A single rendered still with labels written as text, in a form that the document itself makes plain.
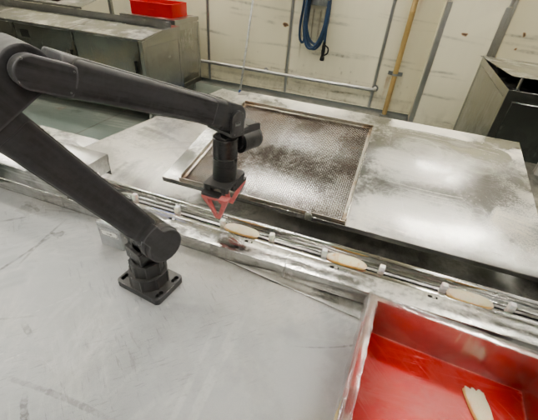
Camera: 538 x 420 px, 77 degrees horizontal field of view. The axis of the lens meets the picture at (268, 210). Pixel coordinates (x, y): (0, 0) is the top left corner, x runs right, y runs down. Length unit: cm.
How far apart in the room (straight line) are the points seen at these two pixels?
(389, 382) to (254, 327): 27
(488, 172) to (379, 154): 33
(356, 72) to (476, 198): 348
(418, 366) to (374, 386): 11
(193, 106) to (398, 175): 69
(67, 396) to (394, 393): 56
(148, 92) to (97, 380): 50
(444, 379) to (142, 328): 59
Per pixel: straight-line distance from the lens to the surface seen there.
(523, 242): 108
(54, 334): 81
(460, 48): 412
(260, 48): 472
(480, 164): 128
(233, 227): 90
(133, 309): 80
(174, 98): 63
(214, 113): 69
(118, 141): 148
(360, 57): 443
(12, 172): 122
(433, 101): 421
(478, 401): 78
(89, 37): 385
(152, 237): 69
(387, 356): 76
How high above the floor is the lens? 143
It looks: 36 degrees down
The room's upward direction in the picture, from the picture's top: 5 degrees clockwise
